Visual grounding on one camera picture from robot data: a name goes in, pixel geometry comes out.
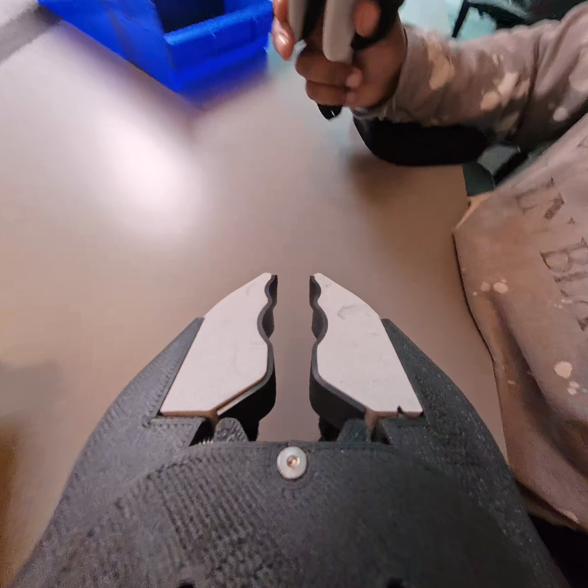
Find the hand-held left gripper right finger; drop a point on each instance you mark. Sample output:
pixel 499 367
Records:
pixel 363 358

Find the person's right forearm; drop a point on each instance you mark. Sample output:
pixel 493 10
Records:
pixel 482 78

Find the person's right hand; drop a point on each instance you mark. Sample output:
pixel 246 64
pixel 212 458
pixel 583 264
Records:
pixel 349 82

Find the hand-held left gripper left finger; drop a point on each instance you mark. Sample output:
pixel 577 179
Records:
pixel 220 358

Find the blue storage bin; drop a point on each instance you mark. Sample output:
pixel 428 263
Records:
pixel 138 32

